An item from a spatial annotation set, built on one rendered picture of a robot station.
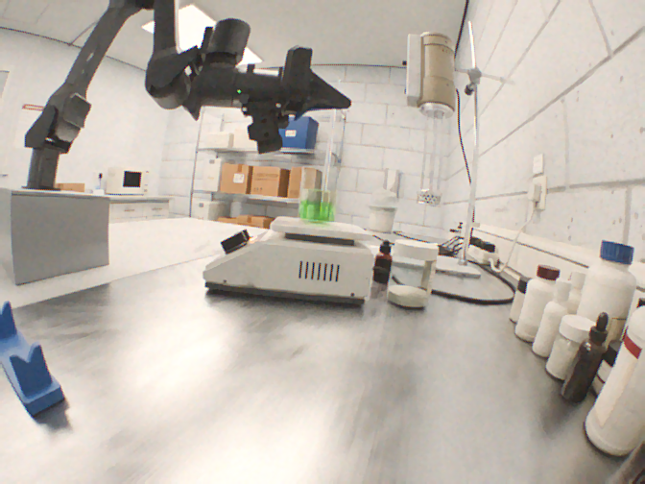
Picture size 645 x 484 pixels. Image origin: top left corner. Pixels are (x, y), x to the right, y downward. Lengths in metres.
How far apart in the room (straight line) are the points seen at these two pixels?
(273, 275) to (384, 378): 0.18
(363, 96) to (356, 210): 1.14
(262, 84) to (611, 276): 0.44
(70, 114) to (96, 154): 3.02
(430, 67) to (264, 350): 0.71
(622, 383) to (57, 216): 0.56
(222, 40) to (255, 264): 0.29
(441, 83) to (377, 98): 2.24
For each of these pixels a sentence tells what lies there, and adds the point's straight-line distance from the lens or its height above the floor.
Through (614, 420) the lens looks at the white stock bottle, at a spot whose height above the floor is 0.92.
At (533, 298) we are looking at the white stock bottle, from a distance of 0.35.
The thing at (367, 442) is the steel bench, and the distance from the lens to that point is 0.17.
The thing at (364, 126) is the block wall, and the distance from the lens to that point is 2.89.
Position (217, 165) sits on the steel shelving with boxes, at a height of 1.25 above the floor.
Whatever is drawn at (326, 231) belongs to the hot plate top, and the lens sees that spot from 0.33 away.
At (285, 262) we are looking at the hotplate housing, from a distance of 0.33.
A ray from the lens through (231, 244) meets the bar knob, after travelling 0.37.
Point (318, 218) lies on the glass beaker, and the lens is 0.36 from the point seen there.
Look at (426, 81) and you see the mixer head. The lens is 0.76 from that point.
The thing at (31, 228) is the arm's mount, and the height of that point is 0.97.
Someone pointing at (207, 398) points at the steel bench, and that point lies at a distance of 0.19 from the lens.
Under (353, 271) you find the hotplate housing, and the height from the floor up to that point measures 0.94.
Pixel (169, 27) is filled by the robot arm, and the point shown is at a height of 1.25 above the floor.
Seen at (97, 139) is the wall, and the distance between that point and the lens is 3.50.
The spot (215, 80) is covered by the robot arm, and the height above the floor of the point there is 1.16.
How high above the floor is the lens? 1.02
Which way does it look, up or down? 8 degrees down
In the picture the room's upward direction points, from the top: 7 degrees clockwise
